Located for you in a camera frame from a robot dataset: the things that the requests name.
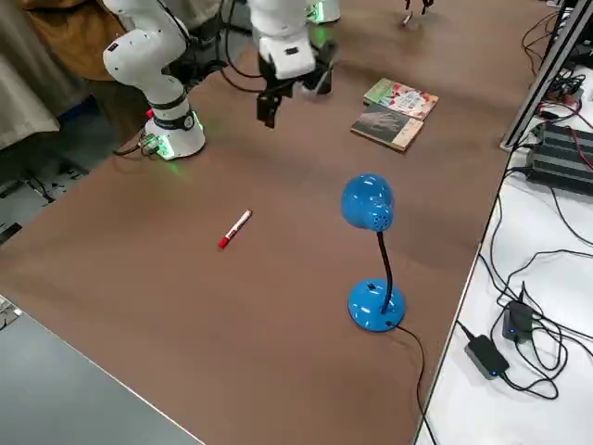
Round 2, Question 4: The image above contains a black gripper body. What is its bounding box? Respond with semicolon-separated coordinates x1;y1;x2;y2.
258;56;308;99

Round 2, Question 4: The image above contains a colourful cover book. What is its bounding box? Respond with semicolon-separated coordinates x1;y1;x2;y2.
362;77;440;122

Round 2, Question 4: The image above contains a dark grey hand-picture book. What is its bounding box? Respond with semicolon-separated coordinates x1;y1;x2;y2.
349;102;426;154

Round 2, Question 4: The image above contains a blue desk lamp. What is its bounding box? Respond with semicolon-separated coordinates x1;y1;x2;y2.
340;172;409;335

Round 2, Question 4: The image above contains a black ribbed power supply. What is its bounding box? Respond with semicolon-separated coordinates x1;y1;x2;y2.
524;121;593;197

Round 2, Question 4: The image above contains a brown cloth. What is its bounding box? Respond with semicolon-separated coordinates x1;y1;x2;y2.
21;0;141;83

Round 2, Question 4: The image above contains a beige cloth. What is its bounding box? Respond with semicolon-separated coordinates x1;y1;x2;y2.
0;0;95;152

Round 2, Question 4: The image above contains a black hub with blue light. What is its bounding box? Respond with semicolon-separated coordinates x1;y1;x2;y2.
501;298;537;345

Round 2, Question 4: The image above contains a grey power adapter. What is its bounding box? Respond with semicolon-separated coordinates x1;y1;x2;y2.
463;334;511;382

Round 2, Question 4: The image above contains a grey panel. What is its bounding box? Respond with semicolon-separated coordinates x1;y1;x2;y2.
0;303;206;445

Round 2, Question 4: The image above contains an aluminium frame post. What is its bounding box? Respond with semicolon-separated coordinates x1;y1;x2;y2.
498;0;593;152

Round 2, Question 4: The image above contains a black lamp cable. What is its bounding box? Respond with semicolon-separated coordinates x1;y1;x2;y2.
392;323;439;445

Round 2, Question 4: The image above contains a black adapter cable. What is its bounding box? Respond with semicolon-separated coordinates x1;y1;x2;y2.
489;249;570;401

